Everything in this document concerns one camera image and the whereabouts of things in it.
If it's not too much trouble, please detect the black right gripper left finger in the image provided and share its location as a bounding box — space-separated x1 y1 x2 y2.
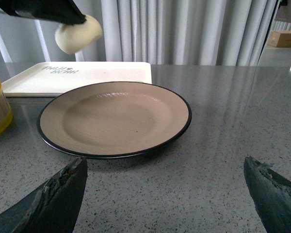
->
0 158 87 233

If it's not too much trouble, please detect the grey pleated curtain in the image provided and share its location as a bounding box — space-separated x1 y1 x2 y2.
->
0 0 282 67

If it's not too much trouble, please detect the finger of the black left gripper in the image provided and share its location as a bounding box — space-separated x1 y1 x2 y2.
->
0 0 86 25

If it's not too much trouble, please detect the cream rectangular serving tray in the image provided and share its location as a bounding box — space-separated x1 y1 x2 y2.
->
2 62 152 97

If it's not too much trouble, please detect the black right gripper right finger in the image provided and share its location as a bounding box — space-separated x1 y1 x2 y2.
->
243 156 291 233

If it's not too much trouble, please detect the white steamed bun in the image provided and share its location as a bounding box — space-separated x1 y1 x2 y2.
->
55 15 103 54

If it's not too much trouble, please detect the tan plate with black rim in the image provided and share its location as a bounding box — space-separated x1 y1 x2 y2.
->
37 82 192 159

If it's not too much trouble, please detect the brown cardboard box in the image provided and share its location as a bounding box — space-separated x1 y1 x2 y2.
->
268 30 291 48

